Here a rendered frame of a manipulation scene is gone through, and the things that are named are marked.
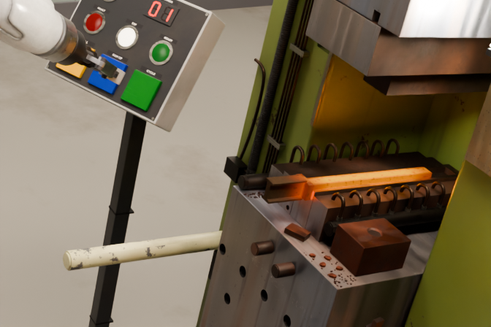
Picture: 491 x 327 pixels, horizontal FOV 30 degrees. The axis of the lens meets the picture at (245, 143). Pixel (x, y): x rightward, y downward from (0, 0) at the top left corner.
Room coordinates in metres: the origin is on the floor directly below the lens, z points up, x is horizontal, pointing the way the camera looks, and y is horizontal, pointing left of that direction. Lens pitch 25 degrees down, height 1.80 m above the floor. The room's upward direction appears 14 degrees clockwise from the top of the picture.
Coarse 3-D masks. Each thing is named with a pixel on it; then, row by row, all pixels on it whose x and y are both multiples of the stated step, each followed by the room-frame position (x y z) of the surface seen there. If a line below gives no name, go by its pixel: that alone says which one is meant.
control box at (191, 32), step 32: (96, 0) 2.05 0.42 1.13; (128, 0) 2.03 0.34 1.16; (160, 0) 2.00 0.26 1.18; (96, 32) 2.00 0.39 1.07; (160, 32) 1.96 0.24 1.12; (192, 32) 1.93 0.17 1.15; (128, 64) 1.93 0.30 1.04; (160, 64) 1.91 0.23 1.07; (192, 64) 1.92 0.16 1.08; (160, 96) 1.86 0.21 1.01
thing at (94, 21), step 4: (92, 16) 2.03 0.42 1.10; (96, 16) 2.02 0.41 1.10; (100, 16) 2.02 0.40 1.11; (88, 20) 2.02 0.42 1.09; (92, 20) 2.02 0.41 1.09; (96, 20) 2.02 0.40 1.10; (100, 20) 2.01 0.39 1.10; (88, 24) 2.02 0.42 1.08; (92, 24) 2.01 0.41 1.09; (96, 24) 2.01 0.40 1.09; (100, 24) 2.01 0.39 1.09; (88, 28) 2.01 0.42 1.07; (92, 28) 2.01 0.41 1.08; (96, 28) 2.00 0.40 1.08
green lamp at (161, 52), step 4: (160, 44) 1.94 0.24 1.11; (164, 44) 1.93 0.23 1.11; (156, 48) 1.93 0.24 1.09; (160, 48) 1.93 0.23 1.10; (164, 48) 1.93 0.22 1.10; (168, 48) 1.92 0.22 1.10; (152, 52) 1.93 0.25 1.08; (156, 52) 1.93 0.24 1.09; (160, 52) 1.92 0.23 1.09; (164, 52) 1.92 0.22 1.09; (168, 52) 1.92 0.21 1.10; (152, 56) 1.92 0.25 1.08; (156, 56) 1.92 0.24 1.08; (160, 56) 1.92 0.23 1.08; (164, 56) 1.91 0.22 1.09; (156, 60) 1.92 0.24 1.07; (160, 60) 1.91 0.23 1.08; (164, 60) 1.91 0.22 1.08
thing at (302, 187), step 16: (288, 176) 1.61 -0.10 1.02; (304, 176) 1.64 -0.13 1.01; (336, 176) 1.68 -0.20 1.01; (352, 176) 1.70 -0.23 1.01; (368, 176) 1.72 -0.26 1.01; (384, 176) 1.74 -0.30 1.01; (400, 176) 1.76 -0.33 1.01; (416, 176) 1.79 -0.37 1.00; (272, 192) 1.57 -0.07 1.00; (288, 192) 1.59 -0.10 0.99; (304, 192) 1.61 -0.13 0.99
